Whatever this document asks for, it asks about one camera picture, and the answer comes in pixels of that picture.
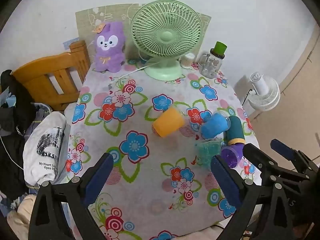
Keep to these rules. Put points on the purple plush toy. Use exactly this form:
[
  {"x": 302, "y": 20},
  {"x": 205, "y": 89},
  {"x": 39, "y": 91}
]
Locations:
[{"x": 108, "y": 50}]

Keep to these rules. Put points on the glass jar with green lid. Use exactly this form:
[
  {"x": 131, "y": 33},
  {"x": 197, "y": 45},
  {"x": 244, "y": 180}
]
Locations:
[{"x": 211, "y": 62}]

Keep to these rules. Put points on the wooden chair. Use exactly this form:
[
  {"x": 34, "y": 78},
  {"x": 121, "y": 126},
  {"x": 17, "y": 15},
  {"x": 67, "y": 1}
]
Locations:
[{"x": 32, "y": 75}]

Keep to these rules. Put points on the small white container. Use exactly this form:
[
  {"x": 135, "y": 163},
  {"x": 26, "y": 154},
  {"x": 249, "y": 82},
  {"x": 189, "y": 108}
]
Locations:
[{"x": 187, "y": 60}]

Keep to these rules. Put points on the green desk fan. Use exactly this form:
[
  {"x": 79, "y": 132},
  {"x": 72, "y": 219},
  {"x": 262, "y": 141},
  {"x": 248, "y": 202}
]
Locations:
[{"x": 166, "y": 36}]

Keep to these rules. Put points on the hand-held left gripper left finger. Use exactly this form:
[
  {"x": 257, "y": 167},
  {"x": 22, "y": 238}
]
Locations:
[{"x": 97, "y": 177}]

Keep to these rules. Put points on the black clothing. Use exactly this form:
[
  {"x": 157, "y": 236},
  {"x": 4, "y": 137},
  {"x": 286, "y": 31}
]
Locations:
[{"x": 12, "y": 135}]

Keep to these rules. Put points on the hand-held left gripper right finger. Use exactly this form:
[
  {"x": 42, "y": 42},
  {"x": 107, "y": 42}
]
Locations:
[{"x": 225, "y": 180}]

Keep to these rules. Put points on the dark teal cup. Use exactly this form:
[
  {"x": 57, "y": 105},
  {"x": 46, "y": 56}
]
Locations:
[{"x": 235, "y": 130}]

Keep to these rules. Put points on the white fan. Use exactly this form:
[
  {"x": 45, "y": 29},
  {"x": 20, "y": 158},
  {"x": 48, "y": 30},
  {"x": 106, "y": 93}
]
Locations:
[{"x": 265, "y": 92}]

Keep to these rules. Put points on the blue cup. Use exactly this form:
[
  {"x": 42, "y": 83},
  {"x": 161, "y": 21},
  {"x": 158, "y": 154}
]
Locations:
[{"x": 213, "y": 127}]

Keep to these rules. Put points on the white printed shirt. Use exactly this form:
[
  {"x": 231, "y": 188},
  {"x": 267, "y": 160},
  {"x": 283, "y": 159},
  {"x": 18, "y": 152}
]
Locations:
[{"x": 42, "y": 142}]

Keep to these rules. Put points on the blue paper strip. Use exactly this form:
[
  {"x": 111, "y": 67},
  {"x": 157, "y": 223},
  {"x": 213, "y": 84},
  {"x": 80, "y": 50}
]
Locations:
[{"x": 68, "y": 42}]

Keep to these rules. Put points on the plaid cloth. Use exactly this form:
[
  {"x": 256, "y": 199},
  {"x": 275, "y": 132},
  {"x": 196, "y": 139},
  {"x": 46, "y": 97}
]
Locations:
[{"x": 37, "y": 120}]

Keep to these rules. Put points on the clear teal cup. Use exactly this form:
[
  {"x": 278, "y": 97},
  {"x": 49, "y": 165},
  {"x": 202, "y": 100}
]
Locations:
[{"x": 206, "y": 152}]

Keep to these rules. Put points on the beige cloth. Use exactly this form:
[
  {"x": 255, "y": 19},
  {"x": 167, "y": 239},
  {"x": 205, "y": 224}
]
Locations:
[{"x": 20, "y": 217}]

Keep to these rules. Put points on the orange cup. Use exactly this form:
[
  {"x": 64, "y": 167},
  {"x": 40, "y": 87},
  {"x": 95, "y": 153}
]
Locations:
[{"x": 167, "y": 122}]

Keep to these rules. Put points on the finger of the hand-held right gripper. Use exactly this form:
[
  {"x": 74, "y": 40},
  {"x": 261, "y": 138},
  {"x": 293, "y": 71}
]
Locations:
[
  {"x": 252, "y": 152},
  {"x": 282, "y": 148}
]

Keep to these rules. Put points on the floral tablecloth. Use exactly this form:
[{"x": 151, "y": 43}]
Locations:
[{"x": 150, "y": 170}]

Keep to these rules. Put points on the purple cup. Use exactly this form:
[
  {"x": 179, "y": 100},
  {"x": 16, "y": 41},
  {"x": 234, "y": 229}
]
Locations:
[{"x": 231, "y": 156}]

